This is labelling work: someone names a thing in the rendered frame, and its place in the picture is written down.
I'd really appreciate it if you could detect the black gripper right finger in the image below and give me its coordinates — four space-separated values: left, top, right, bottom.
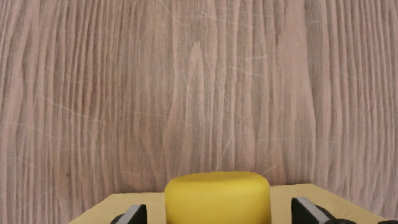
291 197 398 224

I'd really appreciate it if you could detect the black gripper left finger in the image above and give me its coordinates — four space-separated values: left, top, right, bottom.
110 204 148 224

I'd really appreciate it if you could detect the wooden door panel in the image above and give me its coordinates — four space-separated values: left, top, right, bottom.
68 183 387 224

